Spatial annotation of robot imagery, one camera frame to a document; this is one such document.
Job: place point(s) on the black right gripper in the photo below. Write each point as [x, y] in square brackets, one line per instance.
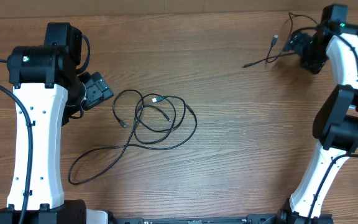
[299, 43]

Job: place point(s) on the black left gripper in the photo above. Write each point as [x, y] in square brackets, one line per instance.
[98, 89]

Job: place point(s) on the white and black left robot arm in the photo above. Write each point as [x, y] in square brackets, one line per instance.
[50, 87]

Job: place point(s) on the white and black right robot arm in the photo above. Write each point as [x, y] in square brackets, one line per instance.
[335, 126]

